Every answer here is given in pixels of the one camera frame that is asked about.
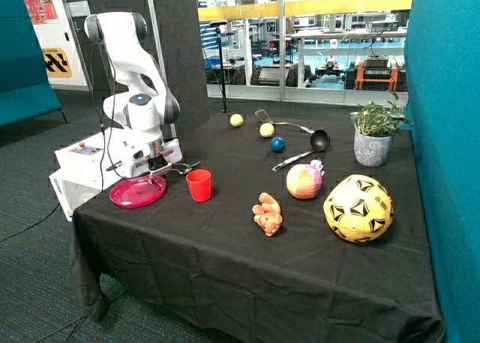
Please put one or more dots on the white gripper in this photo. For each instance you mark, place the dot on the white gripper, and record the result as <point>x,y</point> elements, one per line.
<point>139,158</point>

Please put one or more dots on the pink plastic plate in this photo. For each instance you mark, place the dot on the pink plastic plate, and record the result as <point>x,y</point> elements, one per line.
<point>136,193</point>

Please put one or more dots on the red plastic cup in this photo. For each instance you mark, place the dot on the red plastic cup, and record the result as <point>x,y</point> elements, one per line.
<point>199,183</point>

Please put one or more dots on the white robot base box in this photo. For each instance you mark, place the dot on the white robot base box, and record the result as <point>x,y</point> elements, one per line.
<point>82,173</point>

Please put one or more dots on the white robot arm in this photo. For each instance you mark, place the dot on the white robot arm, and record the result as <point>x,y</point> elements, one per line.
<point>148,104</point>

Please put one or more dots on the silver spoon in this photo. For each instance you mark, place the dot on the silver spoon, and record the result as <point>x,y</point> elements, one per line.
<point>183,171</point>

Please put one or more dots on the black marker pen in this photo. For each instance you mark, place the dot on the black marker pen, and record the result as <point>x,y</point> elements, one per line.
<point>114,166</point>

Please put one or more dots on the yellow ball far left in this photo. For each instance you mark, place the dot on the yellow ball far left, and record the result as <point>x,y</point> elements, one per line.
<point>236,120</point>

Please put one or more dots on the yellow ball middle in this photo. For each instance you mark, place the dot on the yellow ball middle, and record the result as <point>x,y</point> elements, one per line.
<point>266,130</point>

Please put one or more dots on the orange plush toy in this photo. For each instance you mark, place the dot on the orange plush toy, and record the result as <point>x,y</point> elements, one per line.
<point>267,214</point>

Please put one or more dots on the blue ball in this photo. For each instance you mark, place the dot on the blue ball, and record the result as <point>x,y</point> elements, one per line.
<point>277,144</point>

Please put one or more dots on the black tablecloth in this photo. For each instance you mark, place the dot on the black tablecloth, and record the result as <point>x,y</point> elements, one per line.
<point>212,263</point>

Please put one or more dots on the yellow black sign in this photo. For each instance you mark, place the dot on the yellow black sign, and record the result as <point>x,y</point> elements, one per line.
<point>57,63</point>

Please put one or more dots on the teal sofa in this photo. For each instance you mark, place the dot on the teal sofa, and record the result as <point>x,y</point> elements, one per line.
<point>25,89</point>

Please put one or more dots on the pastel plush ball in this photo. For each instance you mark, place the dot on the pastel plush ball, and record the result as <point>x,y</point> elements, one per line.
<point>304,181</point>

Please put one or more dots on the yellow black soccer ball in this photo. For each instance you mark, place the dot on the yellow black soccer ball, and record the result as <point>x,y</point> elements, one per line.
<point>359,209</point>

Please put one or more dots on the grey patterned plant pot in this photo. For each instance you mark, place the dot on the grey patterned plant pot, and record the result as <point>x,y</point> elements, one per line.
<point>372,151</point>

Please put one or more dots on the green potted plant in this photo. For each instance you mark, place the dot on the green potted plant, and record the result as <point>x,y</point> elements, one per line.
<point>374,120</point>

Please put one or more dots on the teal partition panel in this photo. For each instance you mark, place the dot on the teal partition panel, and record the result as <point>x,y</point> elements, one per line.
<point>442,70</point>

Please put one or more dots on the black camera stand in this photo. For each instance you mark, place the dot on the black camera stand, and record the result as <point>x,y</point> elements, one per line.
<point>217,24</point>

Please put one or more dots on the red wall poster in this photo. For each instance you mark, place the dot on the red wall poster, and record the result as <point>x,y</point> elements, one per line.
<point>41,12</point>

